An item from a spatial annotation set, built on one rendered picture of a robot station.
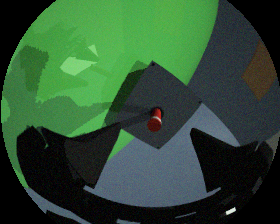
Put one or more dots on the dark grey square panel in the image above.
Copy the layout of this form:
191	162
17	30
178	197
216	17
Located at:
157	88

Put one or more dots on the red peg with grey band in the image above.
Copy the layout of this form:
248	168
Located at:
154	123

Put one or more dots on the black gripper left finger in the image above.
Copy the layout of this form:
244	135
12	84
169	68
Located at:
87	153

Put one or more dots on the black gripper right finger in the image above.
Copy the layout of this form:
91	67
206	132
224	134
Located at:
217	159

